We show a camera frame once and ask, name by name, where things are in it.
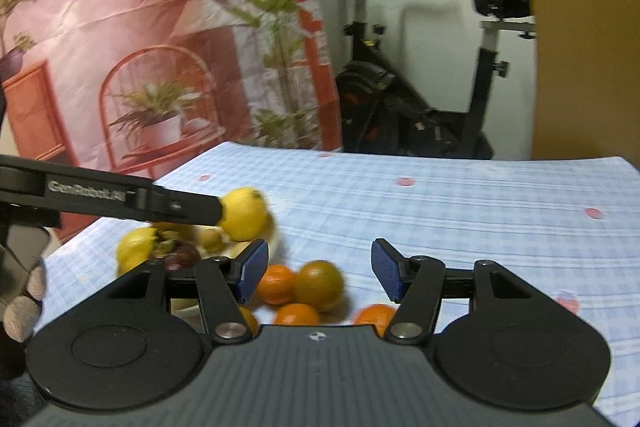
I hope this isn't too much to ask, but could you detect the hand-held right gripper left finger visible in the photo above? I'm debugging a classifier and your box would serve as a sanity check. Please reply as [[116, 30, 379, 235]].
[[107, 238, 271, 344]]

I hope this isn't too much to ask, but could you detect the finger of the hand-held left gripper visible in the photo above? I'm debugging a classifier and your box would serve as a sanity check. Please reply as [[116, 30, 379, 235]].
[[147, 187, 224, 228]]

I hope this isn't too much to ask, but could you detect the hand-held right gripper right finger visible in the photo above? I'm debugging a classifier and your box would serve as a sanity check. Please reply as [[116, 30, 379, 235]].
[[370, 238, 543, 344]]

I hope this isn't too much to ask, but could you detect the cream fruit plate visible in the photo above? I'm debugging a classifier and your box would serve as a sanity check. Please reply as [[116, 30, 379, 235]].
[[167, 212, 282, 315]]

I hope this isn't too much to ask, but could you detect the large yellow lemon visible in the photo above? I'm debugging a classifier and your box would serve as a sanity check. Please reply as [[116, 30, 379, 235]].
[[217, 187, 271, 242]]

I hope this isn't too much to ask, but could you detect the greenish orange mandarin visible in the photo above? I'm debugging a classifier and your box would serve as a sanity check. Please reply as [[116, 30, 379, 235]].
[[292, 259, 346, 313]]

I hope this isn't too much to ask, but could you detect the person's left hand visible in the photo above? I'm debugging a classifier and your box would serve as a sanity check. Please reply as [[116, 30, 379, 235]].
[[2, 266, 49, 344]]

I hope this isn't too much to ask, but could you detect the small yellow green fruit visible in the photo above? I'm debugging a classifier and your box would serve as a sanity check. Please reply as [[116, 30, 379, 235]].
[[200, 228, 224, 253]]

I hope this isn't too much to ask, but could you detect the dark red round fruit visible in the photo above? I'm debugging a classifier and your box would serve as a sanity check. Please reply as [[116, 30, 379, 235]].
[[162, 243, 201, 270]]

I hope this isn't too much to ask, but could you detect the blue plaid tablecloth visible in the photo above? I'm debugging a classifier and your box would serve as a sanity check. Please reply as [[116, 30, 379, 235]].
[[35, 141, 640, 427]]

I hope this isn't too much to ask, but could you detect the black exercise bike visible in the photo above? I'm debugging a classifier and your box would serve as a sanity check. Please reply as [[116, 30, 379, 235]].
[[312, 0, 538, 160]]

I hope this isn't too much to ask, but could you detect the brown wooden panel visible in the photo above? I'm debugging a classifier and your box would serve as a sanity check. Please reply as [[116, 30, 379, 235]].
[[515, 0, 640, 162]]

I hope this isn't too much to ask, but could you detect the wall poster with plants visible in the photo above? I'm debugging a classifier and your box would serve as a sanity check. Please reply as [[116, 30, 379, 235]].
[[0, 0, 341, 243]]

